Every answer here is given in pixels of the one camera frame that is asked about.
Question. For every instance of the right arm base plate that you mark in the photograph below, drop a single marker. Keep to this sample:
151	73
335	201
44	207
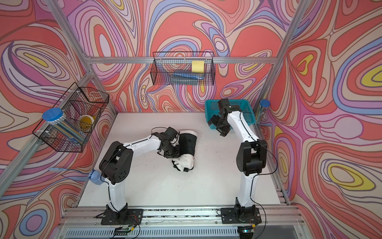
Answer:
246	215

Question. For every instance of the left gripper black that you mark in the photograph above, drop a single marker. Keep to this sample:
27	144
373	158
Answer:
176	154

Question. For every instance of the back wire basket black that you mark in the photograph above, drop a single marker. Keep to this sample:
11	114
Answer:
165	63

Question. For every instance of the wire basket black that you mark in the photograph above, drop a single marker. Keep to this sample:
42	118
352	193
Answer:
75	102
165	63

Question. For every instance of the yellow sticky note pad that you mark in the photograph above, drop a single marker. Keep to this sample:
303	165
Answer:
198	66

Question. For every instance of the blue lid corner jar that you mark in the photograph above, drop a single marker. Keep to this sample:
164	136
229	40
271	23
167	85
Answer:
263	105

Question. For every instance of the left wire basket black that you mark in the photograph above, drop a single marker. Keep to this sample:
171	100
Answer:
75	102

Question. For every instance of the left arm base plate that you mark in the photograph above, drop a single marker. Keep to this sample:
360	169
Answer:
124	217

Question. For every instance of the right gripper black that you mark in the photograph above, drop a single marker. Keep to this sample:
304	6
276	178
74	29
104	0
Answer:
225	130

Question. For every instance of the yellow tape roll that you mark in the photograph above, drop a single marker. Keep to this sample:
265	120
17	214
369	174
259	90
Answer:
85	122

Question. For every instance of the blue lid straw jar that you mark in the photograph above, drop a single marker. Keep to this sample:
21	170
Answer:
62	127

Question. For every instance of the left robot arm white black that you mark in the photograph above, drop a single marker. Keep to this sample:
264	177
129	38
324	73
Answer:
116	163

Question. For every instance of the aluminium rail front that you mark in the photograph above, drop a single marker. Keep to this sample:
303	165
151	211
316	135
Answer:
193	216

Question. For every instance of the teal plastic basket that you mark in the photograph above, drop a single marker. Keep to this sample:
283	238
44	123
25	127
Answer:
247	113

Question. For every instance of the black white checkered pillowcase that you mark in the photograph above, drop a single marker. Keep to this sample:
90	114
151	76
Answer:
187	147

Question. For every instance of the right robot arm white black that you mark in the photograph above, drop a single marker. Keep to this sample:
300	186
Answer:
252	154

